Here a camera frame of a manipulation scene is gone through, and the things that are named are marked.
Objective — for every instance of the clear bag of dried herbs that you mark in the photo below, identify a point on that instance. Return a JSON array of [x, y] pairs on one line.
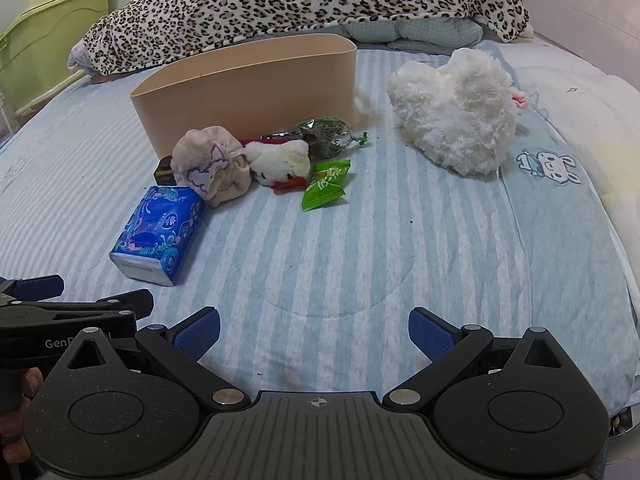
[[328, 137]]

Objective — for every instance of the blue striped bed sheet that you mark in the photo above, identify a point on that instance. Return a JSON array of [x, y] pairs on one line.
[[309, 300]]

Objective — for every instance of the pink bed headboard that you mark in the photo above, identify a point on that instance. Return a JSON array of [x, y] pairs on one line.
[[602, 32]]

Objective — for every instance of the green plastic storage box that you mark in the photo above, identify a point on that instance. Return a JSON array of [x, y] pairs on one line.
[[34, 49]]

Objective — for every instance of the leopard print blanket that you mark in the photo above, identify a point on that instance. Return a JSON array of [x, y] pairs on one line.
[[147, 33]]

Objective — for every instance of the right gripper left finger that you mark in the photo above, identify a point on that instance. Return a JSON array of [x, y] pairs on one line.
[[174, 352]]

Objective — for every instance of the blue grey rabbit blanket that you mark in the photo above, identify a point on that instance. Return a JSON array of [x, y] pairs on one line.
[[576, 277]]

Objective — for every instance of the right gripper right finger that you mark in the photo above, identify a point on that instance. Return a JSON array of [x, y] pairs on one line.
[[452, 352]]

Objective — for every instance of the white plush toy red hat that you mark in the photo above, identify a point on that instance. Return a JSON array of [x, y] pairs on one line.
[[279, 166]]

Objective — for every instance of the person's left hand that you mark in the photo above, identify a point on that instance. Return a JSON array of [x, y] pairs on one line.
[[16, 450]]

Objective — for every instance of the white pillow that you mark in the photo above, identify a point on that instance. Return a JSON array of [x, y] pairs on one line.
[[598, 115]]

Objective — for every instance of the white fluffy plush sheep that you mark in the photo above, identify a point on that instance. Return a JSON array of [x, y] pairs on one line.
[[461, 115]]

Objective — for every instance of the blue tissue pack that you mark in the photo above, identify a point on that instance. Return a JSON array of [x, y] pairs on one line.
[[154, 242]]

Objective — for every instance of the pink knit drawstring pouch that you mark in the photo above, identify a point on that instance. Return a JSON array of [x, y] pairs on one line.
[[211, 162]]

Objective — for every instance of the green snack packet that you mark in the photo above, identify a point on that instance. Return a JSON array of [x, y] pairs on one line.
[[326, 184]]

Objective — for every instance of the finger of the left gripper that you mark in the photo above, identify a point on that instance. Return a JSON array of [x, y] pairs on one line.
[[33, 289], [140, 302]]

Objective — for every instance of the teal quilted comforter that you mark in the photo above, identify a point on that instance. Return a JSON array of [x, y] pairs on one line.
[[427, 35]]

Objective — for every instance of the beige plastic storage bin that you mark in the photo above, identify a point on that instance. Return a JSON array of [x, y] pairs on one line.
[[261, 87]]

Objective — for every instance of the black red small box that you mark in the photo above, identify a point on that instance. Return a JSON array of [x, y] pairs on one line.
[[275, 138]]

